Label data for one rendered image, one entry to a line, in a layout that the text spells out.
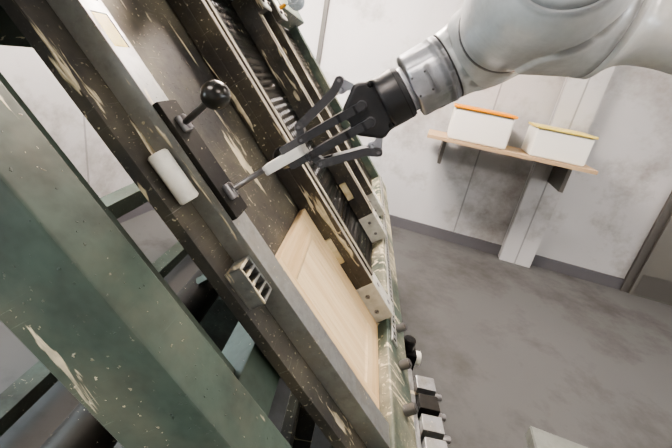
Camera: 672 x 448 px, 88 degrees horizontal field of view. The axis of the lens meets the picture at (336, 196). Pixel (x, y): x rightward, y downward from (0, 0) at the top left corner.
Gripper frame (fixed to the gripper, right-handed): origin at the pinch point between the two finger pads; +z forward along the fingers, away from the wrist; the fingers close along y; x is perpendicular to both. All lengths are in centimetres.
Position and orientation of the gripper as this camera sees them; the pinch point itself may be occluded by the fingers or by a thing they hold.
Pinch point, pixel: (285, 158)
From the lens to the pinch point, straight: 53.8
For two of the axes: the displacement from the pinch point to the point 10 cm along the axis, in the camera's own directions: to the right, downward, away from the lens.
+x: 1.0, -3.3, 9.4
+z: -8.6, 4.4, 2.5
